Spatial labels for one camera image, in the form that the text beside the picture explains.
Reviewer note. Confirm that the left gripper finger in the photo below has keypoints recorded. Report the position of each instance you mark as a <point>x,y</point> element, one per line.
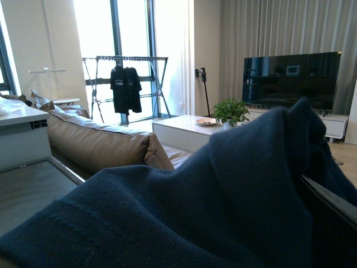
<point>329,208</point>

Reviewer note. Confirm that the dark blue knit garment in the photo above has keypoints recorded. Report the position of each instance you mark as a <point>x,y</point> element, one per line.
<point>237,202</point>

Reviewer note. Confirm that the metal clothes drying rack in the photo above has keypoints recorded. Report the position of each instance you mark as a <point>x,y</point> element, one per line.
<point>157,67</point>

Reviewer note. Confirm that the grey front-load washing machine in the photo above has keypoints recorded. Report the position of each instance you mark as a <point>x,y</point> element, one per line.
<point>28,188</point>

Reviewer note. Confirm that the white tv stand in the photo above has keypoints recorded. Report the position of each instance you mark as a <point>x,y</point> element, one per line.
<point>335,124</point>

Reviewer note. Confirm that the flat screen television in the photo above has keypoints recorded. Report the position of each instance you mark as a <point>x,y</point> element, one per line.
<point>272,81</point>

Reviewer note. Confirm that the green potted plant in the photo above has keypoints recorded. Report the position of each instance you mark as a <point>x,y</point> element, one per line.
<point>230,112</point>

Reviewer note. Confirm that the beige shallow plate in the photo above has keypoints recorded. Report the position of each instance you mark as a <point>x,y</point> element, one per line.
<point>206,122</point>

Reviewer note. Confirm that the white coffee table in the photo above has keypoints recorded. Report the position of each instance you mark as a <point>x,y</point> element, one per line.
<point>184,133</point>

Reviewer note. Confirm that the black stick vacuum cleaner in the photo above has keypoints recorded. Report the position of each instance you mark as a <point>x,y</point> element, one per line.
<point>201,73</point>

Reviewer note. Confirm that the grey pleated curtain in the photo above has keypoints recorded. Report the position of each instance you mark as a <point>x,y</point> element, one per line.
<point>269,28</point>

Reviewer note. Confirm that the black hanging t-shirt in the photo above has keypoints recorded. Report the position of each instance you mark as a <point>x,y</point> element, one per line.
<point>133,88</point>
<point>118,84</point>

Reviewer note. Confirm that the white sheer curtain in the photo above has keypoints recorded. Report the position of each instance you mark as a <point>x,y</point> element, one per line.
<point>174,30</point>

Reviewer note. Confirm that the round wooden side table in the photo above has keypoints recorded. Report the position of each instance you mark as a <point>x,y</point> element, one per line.
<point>65,101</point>

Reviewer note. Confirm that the white counter cabinet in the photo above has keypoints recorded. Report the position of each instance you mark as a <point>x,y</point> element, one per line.
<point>24,135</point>

